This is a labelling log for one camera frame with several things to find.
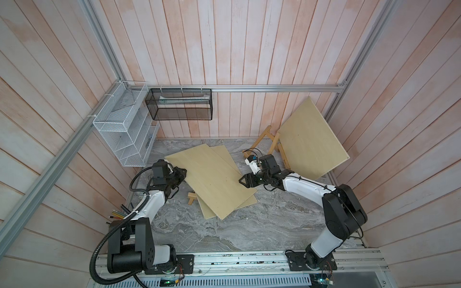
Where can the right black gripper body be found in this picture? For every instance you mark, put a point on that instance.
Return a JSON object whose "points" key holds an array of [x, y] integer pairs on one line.
{"points": [[262, 179]]}

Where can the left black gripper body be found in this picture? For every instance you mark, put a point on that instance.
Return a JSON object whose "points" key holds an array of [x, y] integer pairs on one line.
{"points": [[174, 177]]}

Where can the plywood board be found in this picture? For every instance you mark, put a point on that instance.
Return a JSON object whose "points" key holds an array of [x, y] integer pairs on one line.
{"points": [[311, 148], [218, 178], [188, 159]]}

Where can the wooden easel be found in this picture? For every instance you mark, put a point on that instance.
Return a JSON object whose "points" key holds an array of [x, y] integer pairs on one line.
{"points": [[191, 198], [275, 145]]}

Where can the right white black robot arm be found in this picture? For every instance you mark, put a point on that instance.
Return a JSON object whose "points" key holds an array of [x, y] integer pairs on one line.
{"points": [[343, 212]]}

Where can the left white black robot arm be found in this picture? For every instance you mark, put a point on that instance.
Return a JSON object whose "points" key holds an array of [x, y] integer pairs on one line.
{"points": [[131, 247]]}

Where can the wooden easel under boards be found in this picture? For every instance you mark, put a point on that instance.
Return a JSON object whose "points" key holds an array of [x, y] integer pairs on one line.
{"points": [[191, 198]]}

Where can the pink cup of pencils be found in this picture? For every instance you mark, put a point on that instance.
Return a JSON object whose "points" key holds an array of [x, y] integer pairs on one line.
{"points": [[121, 214]]}

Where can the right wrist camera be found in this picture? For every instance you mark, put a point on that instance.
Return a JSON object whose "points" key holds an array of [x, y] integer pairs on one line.
{"points": [[253, 162]]}

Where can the white wire mesh shelf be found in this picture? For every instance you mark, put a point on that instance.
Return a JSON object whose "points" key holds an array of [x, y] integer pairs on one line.
{"points": [[125, 123]]}

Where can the black wire mesh basket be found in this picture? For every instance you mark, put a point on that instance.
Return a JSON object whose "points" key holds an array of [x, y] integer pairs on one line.
{"points": [[180, 104]]}

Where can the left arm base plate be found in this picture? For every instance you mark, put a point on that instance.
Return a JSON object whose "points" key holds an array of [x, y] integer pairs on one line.
{"points": [[183, 264]]}

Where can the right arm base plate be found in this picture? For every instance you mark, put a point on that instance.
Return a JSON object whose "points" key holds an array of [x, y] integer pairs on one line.
{"points": [[304, 261]]}

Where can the horizontal aluminium wall profile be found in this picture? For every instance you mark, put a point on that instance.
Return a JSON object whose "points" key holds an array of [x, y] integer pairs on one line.
{"points": [[335, 88]]}

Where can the aluminium front rail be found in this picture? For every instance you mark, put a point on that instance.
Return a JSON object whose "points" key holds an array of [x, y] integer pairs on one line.
{"points": [[348, 268]]}

